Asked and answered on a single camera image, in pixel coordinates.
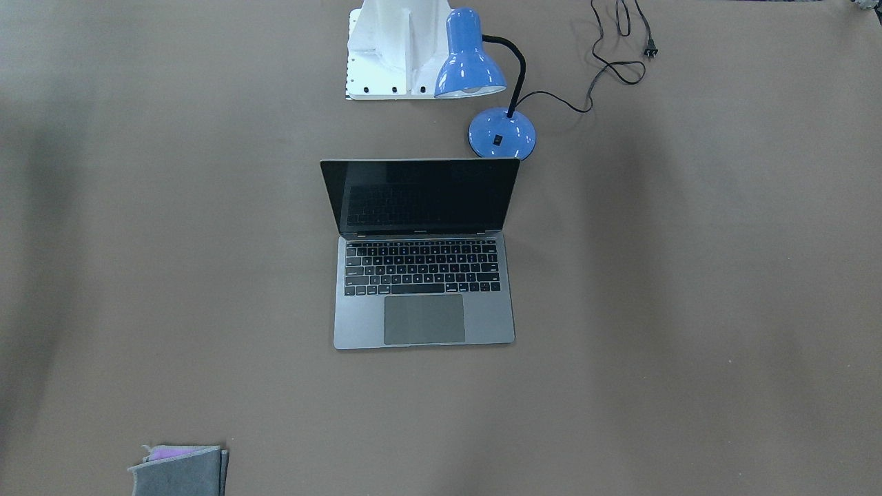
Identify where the grey laptop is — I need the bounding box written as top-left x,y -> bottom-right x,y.
320,158 -> 521,351

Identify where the blue desk lamp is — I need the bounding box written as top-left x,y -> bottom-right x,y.
434,8 -> 537,160

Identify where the grey folded cloth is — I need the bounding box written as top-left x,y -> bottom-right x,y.
128,445 -> 229,495

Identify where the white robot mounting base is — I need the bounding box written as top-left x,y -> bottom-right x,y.
345,1 -> 452,101

